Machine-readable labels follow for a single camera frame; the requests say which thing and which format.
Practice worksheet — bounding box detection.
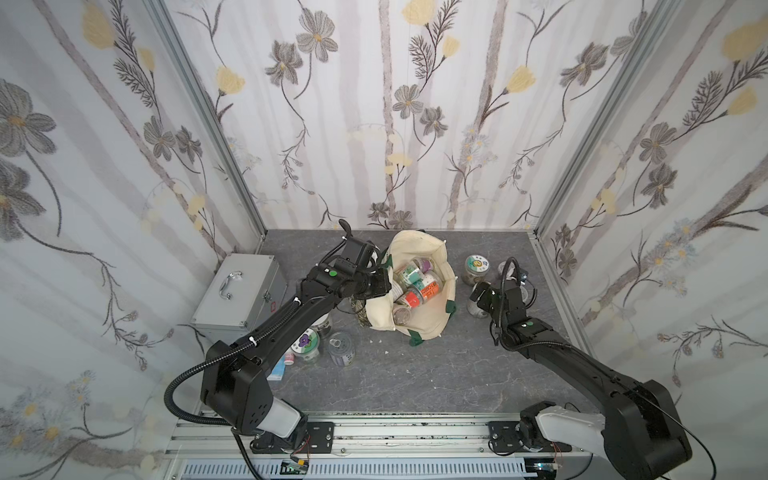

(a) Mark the red green label jar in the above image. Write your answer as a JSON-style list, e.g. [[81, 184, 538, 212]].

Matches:
[[396, 288, 423, 309]]

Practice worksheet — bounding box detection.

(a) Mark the white purple cartoon seed jar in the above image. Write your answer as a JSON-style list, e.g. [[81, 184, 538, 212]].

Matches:
[[291, 328, 321, 363]]

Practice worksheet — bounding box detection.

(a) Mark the cream canvas tote bag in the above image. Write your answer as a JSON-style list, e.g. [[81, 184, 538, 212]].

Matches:
[[366, 230, 457, 346]]

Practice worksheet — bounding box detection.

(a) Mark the white cartoon label seed jar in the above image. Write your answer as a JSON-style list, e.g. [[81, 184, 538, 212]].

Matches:
[[462, 254, 490, 286]]

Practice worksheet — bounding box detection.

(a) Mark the silver tin can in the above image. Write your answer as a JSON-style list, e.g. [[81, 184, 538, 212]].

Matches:
[[327, 331, 355, 367]]

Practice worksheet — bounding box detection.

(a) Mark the plain white lid jar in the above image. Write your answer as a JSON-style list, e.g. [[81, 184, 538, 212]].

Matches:
[[311, 314, 332, 337]]

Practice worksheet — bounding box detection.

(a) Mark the red orange label seed jar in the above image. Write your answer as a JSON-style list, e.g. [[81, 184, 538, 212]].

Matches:
[[413, 272, 443, 303]]

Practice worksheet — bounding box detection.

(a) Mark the grey metal case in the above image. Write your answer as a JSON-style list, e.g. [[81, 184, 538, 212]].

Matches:
[[191, 253, 288, 344]]

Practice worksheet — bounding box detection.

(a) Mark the teal label seed jar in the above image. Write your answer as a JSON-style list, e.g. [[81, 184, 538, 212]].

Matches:
[[394, 258, 424, 289]]

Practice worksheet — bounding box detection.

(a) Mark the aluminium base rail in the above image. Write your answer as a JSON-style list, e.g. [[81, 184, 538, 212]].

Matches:
[[163, 413, 619, 479]]

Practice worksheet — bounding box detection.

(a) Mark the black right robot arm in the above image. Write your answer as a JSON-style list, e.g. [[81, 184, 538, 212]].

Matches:
[[470, 280, 693, 479]]

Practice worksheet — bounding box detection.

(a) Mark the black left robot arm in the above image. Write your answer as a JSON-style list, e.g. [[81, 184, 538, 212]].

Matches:
[[163, 220, 391, 440]]

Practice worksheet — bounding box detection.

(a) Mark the white text label jar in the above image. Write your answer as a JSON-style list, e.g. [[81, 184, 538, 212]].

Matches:
[[467, 300, 488, 319]]

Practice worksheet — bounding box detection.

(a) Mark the clear purple label seed jar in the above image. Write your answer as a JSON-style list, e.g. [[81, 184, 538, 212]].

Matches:
[[497, 261, 525, 284]]

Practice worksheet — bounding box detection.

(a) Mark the blue face mask pack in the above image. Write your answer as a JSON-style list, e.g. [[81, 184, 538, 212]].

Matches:
[[267, 357, 286, 382]]

